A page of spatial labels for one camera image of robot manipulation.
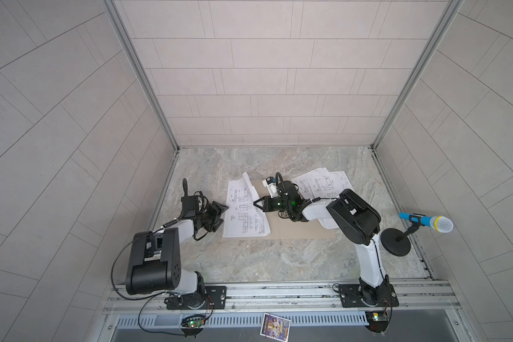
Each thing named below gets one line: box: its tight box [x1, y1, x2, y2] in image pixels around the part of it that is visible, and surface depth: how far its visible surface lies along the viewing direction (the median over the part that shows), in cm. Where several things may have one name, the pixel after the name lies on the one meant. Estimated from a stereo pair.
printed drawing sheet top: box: [223, 171, 271, 238], surface depth 92 cm
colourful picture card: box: [259, 312, 292, 342], surface depth 66 cm
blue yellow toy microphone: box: [399, 212, 454, 233], surface depth 64 cm
